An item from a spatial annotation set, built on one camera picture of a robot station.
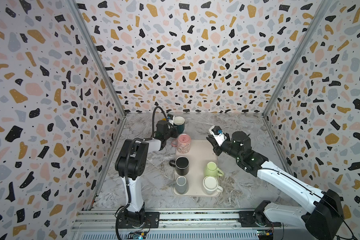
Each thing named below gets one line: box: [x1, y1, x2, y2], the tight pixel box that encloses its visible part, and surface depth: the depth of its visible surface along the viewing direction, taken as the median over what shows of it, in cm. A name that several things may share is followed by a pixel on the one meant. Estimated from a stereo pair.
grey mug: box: [168, 175, 188, 195], surface depth 81 cm
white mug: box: [202, 175, 224, 195], surface depth 80 cm
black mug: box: [169, 156, 190, 176], surface depth 87 cm
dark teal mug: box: [173, 116, 186, 134], surface depth 105 cm
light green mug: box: [204, 161, 224, 177], surface depth 84 cm
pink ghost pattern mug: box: [171, 133, 191, 154], surface depth 94 cm
